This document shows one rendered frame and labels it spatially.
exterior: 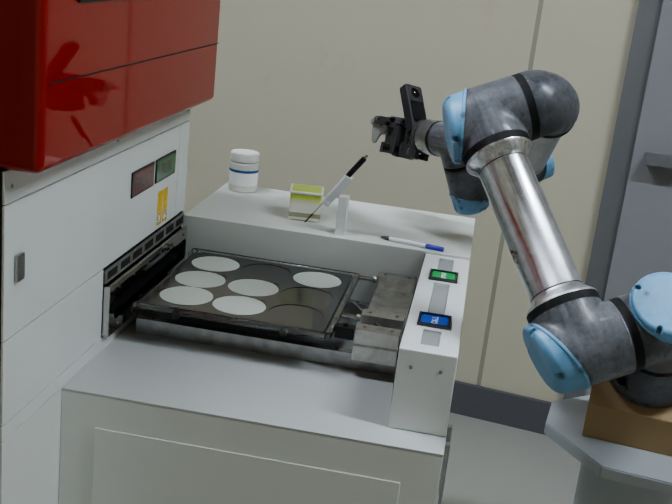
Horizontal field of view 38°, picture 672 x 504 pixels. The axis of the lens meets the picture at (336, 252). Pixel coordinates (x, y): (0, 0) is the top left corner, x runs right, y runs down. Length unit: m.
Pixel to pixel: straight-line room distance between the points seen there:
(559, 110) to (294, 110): 1.96
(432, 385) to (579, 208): 1.87
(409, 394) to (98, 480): 0.54
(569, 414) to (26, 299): 0.93
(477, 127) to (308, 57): 1.92
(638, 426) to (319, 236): 0.79
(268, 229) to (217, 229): 0.11
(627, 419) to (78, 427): 0.90
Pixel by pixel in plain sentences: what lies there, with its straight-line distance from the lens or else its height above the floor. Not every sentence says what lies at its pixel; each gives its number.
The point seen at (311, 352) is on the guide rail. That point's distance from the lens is 1.82.
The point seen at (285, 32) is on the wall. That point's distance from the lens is 3.53.
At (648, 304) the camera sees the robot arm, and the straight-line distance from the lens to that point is 1.52.
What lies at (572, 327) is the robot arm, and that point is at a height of 1.05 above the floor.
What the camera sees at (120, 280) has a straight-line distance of 1.81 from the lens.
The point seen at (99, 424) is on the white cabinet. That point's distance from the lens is 1.68.
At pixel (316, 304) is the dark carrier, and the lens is 1.88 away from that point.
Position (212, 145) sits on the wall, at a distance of 3.68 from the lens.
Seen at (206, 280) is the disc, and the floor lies 0.90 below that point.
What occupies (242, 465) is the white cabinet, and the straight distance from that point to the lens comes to 1.62.
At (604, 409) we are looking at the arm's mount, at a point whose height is 0.87.
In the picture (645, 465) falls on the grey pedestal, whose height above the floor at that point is 0.82.
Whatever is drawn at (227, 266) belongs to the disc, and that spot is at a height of 0.90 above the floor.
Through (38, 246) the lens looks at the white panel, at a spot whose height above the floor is 1.09.
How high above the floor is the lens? 1.54
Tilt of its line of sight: 17 degrees down
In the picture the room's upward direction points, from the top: 6 degrees clockwise
